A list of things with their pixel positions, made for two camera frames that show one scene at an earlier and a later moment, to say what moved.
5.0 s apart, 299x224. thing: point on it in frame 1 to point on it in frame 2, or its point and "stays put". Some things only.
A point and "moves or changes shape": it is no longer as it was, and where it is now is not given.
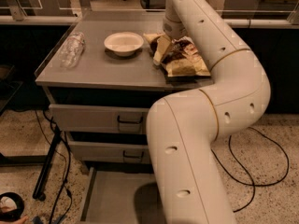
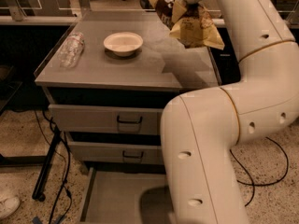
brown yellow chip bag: [182, 59] moves or changes shape
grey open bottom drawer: [122, 197] stays put
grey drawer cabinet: [101, 83] stays put
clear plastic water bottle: [72, 50] stays put
